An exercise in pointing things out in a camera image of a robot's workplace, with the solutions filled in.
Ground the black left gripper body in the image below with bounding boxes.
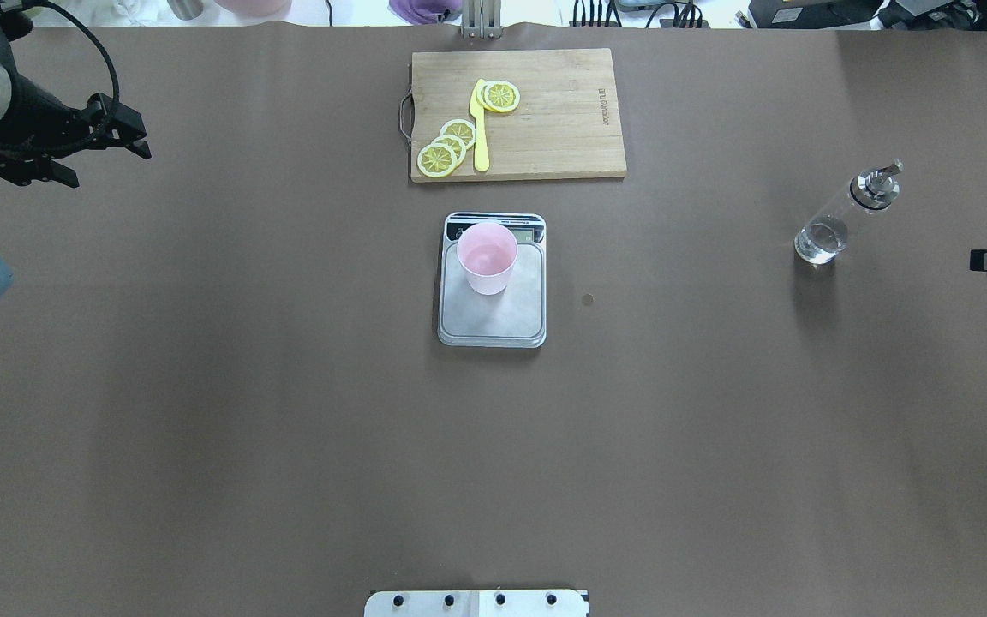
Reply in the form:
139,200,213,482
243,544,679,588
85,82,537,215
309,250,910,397
0,86,147,163

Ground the clear glass sauce bottle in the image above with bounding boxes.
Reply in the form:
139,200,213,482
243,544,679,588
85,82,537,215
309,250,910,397
793,158,904,265

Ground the pink plastic cup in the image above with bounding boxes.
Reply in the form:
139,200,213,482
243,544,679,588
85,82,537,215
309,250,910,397
456,222,518,296

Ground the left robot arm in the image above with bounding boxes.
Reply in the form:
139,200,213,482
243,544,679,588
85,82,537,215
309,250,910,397
0,1,152,189

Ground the silver digital kitchen scale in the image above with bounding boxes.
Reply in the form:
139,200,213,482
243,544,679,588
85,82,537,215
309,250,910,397
436,212,547,349

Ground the purple cloth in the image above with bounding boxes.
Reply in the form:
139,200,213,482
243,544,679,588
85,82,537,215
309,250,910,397
388,0,463,25

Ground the yellow plastic knife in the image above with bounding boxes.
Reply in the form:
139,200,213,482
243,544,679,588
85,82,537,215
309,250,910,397
469,79,490,173

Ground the bamboo cutting board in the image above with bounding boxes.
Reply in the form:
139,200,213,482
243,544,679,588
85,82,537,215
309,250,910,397
410,48,627,183

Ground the aluminium frame post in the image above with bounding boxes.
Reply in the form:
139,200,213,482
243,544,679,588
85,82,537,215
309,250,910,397
461,0,504,39

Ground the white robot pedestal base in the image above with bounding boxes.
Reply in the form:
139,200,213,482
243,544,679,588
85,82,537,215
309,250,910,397
363,589,591,616

